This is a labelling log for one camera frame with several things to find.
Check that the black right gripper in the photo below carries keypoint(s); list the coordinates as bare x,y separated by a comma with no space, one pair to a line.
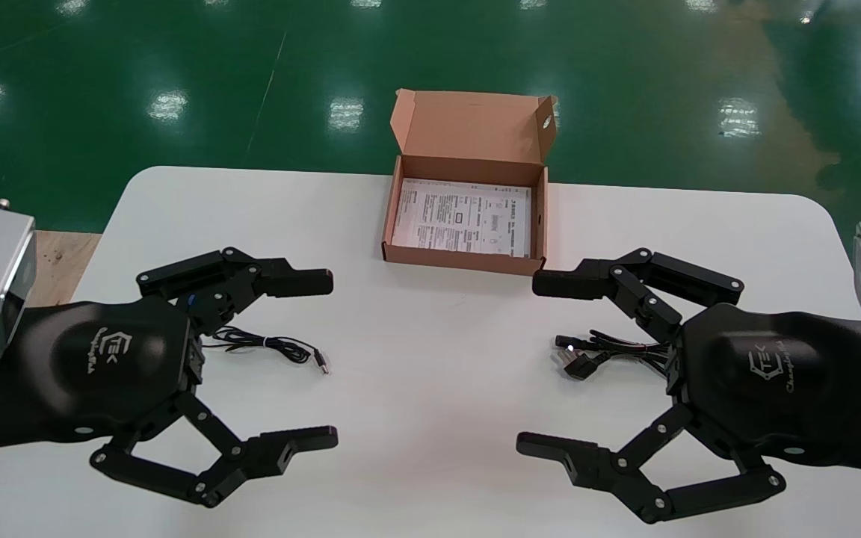
774,381

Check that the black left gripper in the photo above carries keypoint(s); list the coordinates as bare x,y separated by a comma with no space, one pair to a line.
102,366

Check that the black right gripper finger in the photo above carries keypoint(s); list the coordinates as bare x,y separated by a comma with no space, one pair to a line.
572,282

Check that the brown cardboard storage box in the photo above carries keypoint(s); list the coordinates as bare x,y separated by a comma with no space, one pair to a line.
468,131

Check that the white printed instruction sheet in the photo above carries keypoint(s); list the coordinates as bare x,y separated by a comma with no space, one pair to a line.
460,220

